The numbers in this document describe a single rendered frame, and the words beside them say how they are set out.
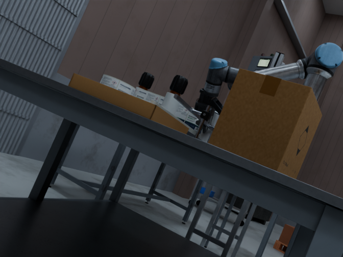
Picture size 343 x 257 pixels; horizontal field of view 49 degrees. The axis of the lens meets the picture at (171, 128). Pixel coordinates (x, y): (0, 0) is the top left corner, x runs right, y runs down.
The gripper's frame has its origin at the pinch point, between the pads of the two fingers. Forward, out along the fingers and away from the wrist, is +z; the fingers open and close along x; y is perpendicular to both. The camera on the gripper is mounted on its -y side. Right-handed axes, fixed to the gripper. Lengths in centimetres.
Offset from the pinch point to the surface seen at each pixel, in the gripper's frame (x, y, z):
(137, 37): -319, 236, 49
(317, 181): -953, -83, 463
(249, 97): 46, -25, -38
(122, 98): 84, -3, -39
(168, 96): -14.5, 29.6, -4.5
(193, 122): -32.1, 18.7, 12.8
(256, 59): -52, -2, -29
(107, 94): 84, 1, -39
